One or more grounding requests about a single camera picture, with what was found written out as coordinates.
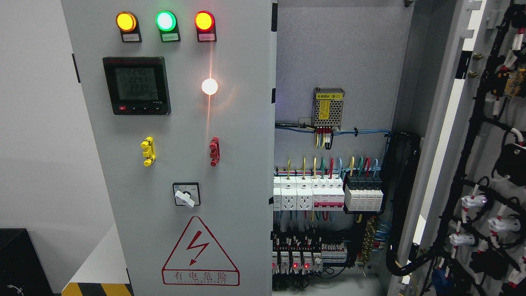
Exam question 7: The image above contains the metal mesh power supply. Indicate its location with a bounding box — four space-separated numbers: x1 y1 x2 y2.
311 87 344 128

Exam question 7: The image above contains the white socket breaker row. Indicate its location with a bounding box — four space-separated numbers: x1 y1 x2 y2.
273 176 344 211

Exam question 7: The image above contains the right black cable conduit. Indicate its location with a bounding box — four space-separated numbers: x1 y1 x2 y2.
385 131 448 277

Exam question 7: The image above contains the lower relay terminal row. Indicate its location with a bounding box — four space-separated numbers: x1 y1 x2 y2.
270 229 353 275

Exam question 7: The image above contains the red indicator light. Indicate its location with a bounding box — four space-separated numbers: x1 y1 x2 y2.
195 11 217 42

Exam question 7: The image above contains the red electric warning sticker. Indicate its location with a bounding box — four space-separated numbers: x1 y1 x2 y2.
162 216 240 286

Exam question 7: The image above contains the white glowing lamp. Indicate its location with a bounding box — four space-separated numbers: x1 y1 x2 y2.
201 78 218 96

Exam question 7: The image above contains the green indicator light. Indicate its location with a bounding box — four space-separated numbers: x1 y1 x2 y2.
155 11 180 42

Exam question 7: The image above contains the black surge protector block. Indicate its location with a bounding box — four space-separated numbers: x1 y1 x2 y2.
344 174 385 215

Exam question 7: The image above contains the yellow indicator light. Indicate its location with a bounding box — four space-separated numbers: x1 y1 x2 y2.
116 11 142 43

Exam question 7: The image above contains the black digital power meter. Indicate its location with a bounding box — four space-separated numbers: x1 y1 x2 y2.
103 56 171 116

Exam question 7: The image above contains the grey cabinet door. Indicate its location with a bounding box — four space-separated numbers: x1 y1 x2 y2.
62 0 276 296
387 0 525 296

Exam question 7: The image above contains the grey electrical cabinet body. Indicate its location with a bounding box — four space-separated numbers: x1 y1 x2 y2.
265 0 462 296

